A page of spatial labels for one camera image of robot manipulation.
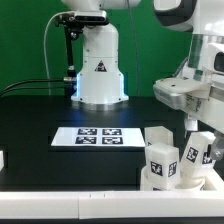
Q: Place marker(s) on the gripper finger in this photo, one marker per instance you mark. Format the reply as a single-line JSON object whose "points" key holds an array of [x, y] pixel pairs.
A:
{"points": [[191, 124], [217, 148]]}

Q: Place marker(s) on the white marker sheet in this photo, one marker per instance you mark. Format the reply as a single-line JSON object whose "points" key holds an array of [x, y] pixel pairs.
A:
{"points": [[95, 136]]}

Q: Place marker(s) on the white round stool seat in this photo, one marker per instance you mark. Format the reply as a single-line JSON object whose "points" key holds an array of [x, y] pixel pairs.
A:
{"points": [[183, 185]]}

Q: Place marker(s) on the white workspace border frame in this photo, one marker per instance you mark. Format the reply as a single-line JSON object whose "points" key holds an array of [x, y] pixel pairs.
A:
{"points": [[91, 185]]}

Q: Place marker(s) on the black camera on stand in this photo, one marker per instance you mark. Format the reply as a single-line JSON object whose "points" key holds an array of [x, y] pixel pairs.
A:
{"points": [[74, 23]]}

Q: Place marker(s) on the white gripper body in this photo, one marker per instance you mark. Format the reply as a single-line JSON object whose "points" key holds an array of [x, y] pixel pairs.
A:
{"points": [[204, 98]]}

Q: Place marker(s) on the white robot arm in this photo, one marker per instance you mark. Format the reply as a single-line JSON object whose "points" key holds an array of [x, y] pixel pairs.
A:
{"points": [[99, 83]]}

